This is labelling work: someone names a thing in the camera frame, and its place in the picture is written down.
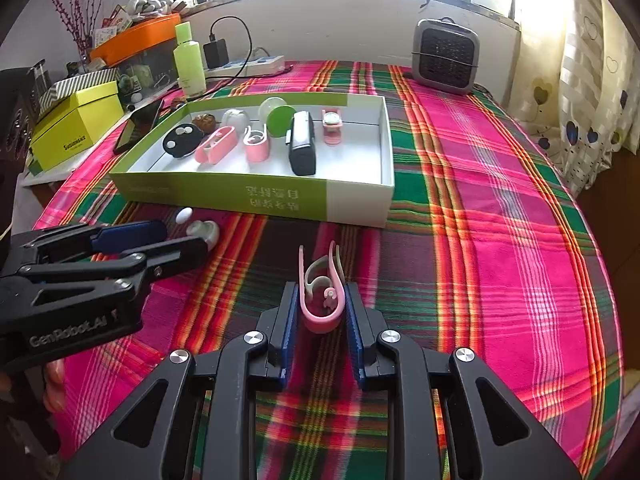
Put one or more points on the white power strip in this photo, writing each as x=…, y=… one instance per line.
x=263, y=66

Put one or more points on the grey small space heater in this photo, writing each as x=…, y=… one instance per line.
x=445, y=55

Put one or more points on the red dried branches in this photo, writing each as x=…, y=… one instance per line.
x=75, y=10

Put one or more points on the large brown walnut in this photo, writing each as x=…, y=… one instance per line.
x=205, y=122

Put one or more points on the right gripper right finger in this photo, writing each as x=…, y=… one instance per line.
x=447, y=411

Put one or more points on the black smartphone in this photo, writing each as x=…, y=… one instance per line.
x=138, y=125

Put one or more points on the orange storage bin lid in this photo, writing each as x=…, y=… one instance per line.
x=137, y=39

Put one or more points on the person's left hand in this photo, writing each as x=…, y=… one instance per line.
x=54, y=394

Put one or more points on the striped grey gift box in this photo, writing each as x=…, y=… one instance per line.
x=61, y=90

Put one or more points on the green lotion bottle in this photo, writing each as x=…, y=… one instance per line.
x=188, y=62

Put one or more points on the white ribbed jar cap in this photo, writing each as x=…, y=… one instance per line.
x=238, y=119

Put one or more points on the heart pattern curtain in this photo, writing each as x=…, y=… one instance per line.
x=575, y=89

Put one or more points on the clear plastic storage bin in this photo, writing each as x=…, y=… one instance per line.
x=146, y=73

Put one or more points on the black charger with cable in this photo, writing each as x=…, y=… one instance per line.
x=216, y=54

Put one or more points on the black rectangular device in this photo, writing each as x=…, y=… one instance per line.
x=301, y=146

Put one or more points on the black oval disc holder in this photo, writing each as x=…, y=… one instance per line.
x=182, y=140

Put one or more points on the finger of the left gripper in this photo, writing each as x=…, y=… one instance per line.
x=110, y=269
x=75, y=242

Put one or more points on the yellow shoebox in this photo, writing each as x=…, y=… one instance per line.
x=75, y=124

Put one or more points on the pink looped clip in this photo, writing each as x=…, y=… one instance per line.
x=217, y=146

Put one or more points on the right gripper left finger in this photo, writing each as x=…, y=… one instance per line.
x=195, y=414

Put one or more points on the plaid pink green bedsheet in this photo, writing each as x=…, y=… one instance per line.
x=484, y=247

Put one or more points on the pink curved clip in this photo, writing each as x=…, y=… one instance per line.
x=256, y=144

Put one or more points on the green white cardboard box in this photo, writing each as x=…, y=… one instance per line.
x=353, y=184

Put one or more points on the green white spool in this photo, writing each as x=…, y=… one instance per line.
x=276, y=115

